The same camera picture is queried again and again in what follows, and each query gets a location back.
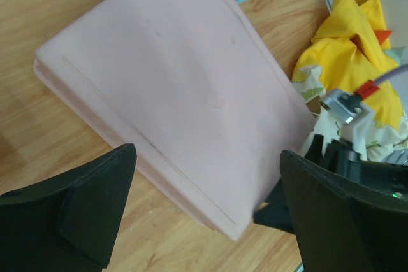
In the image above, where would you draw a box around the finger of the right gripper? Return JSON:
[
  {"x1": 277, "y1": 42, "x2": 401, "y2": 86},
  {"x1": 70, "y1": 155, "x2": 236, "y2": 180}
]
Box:
[{"x1": 253, "y1": 182, "x2": 295, "y2": 234}]

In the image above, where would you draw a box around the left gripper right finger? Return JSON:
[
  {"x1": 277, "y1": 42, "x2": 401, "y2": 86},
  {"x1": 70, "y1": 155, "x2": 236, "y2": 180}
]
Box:
[{"x1": 280, "y1": 150, "x2": 407, "y2": 271}]

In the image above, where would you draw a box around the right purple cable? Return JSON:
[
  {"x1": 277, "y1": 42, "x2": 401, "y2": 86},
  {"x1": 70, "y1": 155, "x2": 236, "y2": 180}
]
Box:
[{"x1": 355, "y1": 63, "x2": 408, "y2": 97}]

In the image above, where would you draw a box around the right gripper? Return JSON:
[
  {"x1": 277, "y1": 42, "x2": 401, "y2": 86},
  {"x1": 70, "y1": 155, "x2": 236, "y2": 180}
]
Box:
[{"x1": 305, "y1": 134, "x2": 407, "y2": 199}]

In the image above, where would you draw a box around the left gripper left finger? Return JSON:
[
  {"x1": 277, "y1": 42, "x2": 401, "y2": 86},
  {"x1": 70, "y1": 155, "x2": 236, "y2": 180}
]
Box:
[{"x1": 1, "y1": 143, "x2": 137, "y2": 271}]

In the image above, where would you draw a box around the printed white yellow cloth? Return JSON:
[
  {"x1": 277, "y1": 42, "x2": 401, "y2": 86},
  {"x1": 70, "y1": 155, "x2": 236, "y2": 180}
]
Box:
[{"x1": 291, "y1": 0, "x2": 407, "y2": 162}]

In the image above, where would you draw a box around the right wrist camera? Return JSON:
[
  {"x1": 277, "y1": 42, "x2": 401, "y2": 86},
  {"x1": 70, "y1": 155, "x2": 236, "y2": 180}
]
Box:
[{"x1": 320, "y1": 89, "x2": 375, "y2": 148}]

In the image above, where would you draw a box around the pink perforated basket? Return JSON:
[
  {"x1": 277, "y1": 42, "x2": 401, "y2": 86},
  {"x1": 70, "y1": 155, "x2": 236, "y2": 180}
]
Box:
[{"x1": 34, "y1": 0, "x2": 315, "y2": 240}]

